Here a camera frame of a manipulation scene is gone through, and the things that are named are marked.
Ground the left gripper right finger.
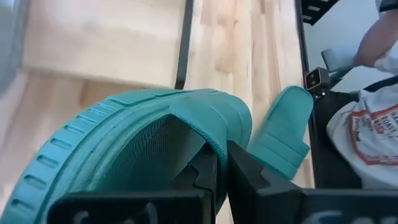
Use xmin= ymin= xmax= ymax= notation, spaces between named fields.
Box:
xmin=226 ymin=140 xmax=398 ymax=224

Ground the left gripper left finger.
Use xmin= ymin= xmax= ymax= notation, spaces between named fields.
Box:
xmin=48 ymin=149 xmax=218 ymax=224

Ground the teal green rubber slide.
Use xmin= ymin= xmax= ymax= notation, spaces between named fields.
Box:
xmin=0 ymin=88 xmax=253 ymax=224
xmin=248 ymin=86 xmax=314 ymax=180

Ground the seated person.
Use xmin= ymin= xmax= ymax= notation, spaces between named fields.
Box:
xmin=326 ymin=0 xmax=398 ymax=190

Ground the grey chair armrest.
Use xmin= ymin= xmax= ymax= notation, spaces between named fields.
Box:
xmin=321 ymin=46 xmax=358 ymax=73

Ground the small black table camera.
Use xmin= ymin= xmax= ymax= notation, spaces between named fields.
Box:
xmin=304 ymin=67 xmax=331 ymax=93

